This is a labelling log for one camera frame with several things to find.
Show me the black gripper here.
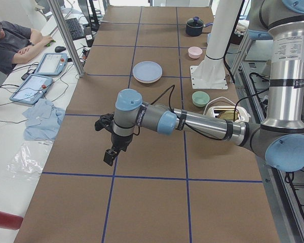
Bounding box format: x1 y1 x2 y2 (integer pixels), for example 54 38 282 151
103 133 132 166

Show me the light blue plate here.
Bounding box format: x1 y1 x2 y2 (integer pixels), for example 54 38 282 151
132 61 163 80

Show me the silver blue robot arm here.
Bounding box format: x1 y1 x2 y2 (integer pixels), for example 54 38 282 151
95 1 304 172

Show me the light blue cloth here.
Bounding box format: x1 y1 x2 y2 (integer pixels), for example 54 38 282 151
22 98 65 141

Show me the clear plastic bag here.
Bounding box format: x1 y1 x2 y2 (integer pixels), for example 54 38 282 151
7 140 53 180

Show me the lower teach pendant tablet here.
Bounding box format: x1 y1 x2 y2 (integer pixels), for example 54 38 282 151
9 74 53 105

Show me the teach pendant tablet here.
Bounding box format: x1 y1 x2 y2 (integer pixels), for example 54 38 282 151
9 74 53 105
35 53 68 76

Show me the green bowl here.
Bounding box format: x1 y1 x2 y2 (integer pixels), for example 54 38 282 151
192 91 210 107

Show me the upper teach pendant tablet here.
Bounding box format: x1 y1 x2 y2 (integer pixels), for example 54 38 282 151
35 53 68 76

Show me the black computer mouse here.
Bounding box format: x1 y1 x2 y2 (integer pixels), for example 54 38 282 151
54 46 66 53

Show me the red cylinder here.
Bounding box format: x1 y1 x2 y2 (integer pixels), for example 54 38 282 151
0 211 23 230

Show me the black keyboard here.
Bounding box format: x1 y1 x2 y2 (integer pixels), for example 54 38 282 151
65 18 85 41

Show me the pink bowl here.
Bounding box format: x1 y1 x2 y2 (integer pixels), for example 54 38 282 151
188 46 203 59

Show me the seated person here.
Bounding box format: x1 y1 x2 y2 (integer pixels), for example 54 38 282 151
0 21 54 75

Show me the dark blue pot with lid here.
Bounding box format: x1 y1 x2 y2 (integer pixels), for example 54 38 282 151
185 16 213 37

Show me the light blue cup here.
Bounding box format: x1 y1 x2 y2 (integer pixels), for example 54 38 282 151
207 33 211 45

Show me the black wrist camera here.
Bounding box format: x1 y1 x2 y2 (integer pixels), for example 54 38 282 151
94 113 114 133

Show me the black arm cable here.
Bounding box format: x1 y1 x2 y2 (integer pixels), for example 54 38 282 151
133 85 241 141

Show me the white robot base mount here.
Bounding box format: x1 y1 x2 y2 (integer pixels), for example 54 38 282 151
190 0 244 90

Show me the aluminium frame post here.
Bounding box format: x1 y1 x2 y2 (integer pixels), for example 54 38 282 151
47 0 85 77

